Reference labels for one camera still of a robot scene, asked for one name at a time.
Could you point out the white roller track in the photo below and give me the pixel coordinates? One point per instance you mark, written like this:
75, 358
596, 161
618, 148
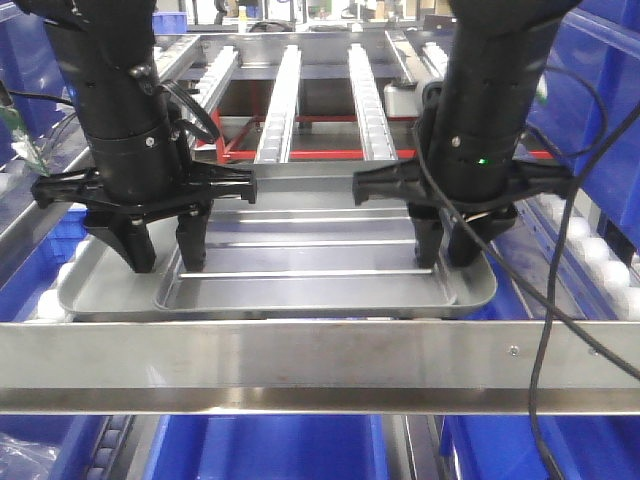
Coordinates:
375, 136
275, 141
211, 87

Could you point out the steel front crossbar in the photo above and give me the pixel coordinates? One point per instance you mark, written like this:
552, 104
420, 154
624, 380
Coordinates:
415, 366

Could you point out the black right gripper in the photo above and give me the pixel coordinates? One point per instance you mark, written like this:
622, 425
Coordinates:
471, 188

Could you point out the lower left blue bin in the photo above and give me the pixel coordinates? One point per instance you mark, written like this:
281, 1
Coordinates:
49, 446

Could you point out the silver metal tray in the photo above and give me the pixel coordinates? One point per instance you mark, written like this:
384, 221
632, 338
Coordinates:
304, 249

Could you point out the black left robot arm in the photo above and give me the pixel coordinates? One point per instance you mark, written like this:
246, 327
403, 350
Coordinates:
137, 128

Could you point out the lower middle blue bin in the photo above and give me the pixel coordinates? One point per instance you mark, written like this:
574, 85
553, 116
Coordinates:
268, 447

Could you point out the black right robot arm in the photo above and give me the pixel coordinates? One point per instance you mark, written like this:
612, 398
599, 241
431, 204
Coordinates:
469, 128

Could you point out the red steel frame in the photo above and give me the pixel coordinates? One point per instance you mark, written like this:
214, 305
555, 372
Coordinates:
313, 137

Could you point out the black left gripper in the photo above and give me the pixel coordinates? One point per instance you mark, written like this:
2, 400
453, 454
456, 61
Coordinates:
189, 197

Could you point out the blue crate at left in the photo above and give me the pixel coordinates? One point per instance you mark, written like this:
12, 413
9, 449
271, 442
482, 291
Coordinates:
28, 65

